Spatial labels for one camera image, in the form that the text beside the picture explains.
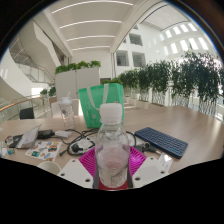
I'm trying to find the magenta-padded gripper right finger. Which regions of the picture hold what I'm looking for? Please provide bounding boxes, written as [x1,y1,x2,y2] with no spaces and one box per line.
[125,145,168,190]

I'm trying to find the white cabinet topped with plants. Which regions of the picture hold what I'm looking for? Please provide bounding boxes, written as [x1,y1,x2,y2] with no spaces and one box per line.
[54,59,102,101]

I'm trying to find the tall clear empty bottle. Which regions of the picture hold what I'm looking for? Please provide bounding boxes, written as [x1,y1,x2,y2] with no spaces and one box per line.
[58,91,77,131]

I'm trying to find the black chair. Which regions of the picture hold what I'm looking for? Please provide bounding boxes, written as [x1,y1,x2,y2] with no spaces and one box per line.
[18,106,36,121]

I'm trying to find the green tote bag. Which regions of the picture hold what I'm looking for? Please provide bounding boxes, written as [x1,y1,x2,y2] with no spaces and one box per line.
[77,82,126,130]

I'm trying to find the black cable bundle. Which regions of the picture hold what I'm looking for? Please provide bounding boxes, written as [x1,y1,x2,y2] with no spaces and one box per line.
[58,127,138,157]

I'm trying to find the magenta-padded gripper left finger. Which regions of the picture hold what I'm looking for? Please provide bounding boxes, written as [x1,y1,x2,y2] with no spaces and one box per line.
[57,146,100,190]

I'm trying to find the flat round red coaster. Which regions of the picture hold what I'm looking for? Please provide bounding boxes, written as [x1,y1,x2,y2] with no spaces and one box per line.
[95,179,130,191]

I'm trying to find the white power adapter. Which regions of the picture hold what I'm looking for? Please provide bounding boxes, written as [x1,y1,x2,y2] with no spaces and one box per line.
[54,130,73,140]

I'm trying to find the small white packet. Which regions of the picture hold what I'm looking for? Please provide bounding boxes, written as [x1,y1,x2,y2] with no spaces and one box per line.
[156,153,175,173]

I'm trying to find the brown planter with green plants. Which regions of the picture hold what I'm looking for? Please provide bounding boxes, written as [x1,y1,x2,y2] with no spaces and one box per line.
[39,85,57,108]

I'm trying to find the clear water bottle white cap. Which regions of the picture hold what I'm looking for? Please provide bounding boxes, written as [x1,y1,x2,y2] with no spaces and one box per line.
[94,102,131,190]

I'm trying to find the dark blue keyboard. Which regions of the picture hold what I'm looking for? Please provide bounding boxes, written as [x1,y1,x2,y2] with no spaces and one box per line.
[133,126,190,160]

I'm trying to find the ceiling light strips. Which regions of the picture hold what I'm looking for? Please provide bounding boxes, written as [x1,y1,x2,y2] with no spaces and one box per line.
[51,0,135,52]

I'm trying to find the colourful sticker sheet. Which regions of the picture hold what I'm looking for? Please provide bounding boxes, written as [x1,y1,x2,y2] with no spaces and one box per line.
[24,139,63,163]

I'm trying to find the bunch of keys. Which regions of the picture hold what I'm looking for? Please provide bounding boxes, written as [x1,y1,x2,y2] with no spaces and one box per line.
[142,141,162,155]

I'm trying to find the black power adapter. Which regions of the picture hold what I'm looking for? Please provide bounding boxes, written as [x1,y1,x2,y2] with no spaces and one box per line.
[36,128,56,140]

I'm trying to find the row of green trees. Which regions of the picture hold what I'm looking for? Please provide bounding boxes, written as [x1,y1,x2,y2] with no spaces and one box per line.
[99,49,224,118]

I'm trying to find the glass railing with wooden handrail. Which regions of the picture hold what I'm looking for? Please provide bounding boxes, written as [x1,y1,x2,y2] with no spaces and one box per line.
[0,94,46,122]

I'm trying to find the black pouch with white card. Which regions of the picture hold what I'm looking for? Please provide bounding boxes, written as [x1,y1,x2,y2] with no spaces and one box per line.
[5,134,24,148]

